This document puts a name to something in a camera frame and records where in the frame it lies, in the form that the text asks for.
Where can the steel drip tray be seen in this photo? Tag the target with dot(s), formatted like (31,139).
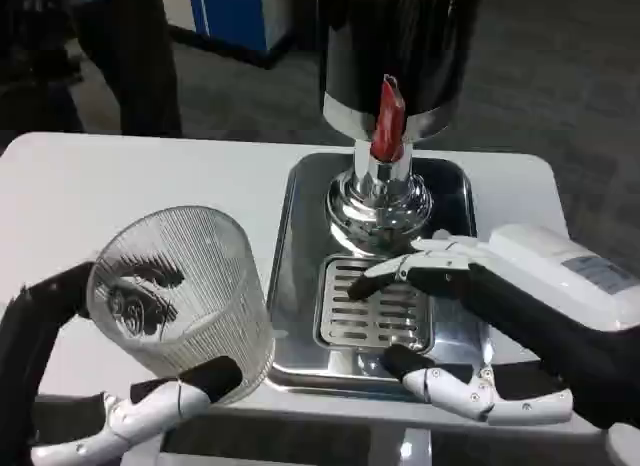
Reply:
(300,236)

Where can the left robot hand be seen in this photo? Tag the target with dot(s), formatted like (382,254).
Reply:
(20,346)

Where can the dark background equipment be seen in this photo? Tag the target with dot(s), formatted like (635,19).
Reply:
(35,61)

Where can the clear ribbed glass cup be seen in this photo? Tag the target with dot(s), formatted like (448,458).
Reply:
(210,266)

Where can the blue cabinet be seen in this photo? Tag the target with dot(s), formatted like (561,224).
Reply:
(225,11)

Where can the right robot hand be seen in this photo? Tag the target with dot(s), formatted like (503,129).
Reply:
(525,326)

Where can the person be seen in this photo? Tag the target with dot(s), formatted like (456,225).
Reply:
(140,61)

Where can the red tap lever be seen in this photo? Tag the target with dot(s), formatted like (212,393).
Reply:
(387,121)

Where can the black steel drink dispenser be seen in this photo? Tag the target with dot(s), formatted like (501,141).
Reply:
(425,46)

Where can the slotted steel drip grid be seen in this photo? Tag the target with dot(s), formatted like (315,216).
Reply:
(360,326)

